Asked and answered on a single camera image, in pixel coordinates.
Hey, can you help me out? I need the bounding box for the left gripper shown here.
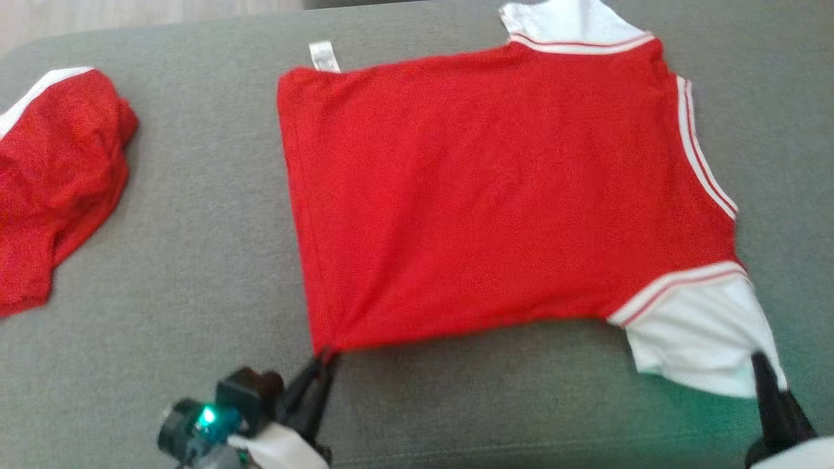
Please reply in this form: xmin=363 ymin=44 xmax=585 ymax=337
xmin=227 ymin=352 xmax=341 ymax=469

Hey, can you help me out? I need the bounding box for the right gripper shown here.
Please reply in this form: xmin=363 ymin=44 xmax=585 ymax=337
xmin=745 ymin=352 xmax=834 ymax=469

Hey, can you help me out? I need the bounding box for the red mesh shorts white band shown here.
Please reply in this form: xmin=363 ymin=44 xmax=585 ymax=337
xmin=0 ymin=67 xmax=139 ymax=319

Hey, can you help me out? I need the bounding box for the red white basketball jersey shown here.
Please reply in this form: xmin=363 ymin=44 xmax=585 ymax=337
xmin=276 ymin=0 xmax=788 ymax=399

